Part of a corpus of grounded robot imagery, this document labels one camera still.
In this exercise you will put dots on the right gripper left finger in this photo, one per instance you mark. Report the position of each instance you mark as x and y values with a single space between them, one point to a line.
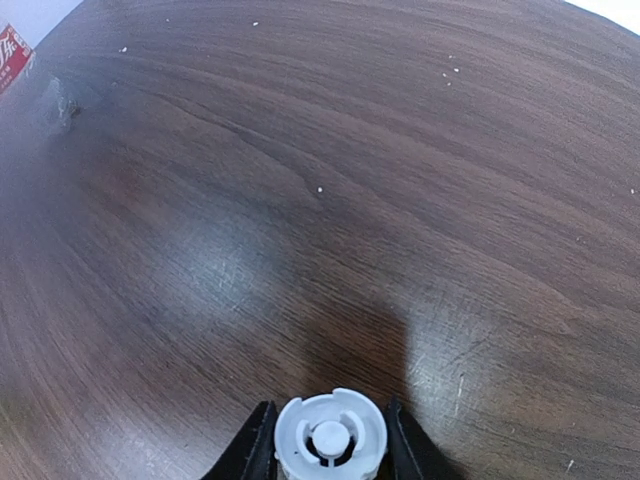
251 453

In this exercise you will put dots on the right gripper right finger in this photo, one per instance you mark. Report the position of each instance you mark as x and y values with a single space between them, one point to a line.
411 452

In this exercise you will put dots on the white bottle cap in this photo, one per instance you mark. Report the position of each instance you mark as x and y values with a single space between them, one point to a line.
336 435

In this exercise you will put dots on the red label cola bottle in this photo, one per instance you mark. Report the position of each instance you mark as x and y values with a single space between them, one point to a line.
33 100

